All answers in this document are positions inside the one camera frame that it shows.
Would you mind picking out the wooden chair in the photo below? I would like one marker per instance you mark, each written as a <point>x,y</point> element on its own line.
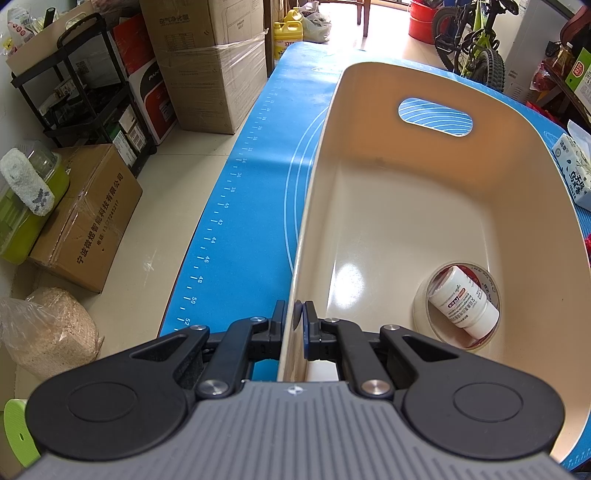
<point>364,16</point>

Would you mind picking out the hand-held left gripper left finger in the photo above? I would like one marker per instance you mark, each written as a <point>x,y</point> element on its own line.
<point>278,323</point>

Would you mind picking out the black utility cart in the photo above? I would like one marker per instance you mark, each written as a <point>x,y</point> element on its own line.
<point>87,106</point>

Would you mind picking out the green black bicycle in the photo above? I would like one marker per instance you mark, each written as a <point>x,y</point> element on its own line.
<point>480,41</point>

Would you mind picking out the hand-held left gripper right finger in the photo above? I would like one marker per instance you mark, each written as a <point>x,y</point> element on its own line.
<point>305,332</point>

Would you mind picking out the white plastic bag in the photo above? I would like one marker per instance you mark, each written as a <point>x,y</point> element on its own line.
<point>316,23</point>

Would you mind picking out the green lidded white cup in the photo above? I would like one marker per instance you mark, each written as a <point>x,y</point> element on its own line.
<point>21,431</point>

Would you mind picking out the printed cardboard box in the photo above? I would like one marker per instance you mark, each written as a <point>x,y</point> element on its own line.
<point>87,217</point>

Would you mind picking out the green container with clear lid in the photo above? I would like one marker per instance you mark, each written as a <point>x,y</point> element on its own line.
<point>23,217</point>

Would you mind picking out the green white carton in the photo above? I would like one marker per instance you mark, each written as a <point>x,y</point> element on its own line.
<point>581,74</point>

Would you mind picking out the blue white tissue pack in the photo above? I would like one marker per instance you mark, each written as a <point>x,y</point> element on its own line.
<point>577,166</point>

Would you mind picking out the red toy figure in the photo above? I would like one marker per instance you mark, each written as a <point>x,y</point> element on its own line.
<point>588,249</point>

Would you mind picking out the large wrapped cardboard box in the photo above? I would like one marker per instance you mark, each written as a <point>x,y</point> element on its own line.
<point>207,69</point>

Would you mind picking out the cardboard tray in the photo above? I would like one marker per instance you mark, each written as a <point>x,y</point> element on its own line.
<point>41,41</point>

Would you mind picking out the beige plastic storage bin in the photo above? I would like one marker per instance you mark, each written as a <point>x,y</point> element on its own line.
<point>392,207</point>

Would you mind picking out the white pill bottle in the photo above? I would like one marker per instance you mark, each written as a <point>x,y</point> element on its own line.
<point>466,302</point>

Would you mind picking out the yellow jug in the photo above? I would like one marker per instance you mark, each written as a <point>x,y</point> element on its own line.
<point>287,37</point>

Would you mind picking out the blue silicone mat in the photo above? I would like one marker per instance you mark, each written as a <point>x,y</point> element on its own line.
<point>258,194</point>

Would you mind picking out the white chest freezer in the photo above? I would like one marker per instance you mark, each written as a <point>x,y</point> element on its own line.
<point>531,46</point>

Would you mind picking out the dark wooden bench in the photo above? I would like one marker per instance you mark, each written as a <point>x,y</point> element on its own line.
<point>561,87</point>

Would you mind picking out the clear tape roll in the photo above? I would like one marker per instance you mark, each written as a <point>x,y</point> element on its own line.
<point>422,318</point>

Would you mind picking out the red bucket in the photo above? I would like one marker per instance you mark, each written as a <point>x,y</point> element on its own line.
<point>422,21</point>

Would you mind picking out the plastic bag of grain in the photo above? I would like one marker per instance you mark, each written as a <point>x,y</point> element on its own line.
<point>46,332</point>

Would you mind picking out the red white appliance box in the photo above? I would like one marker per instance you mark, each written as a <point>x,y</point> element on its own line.
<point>147,92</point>

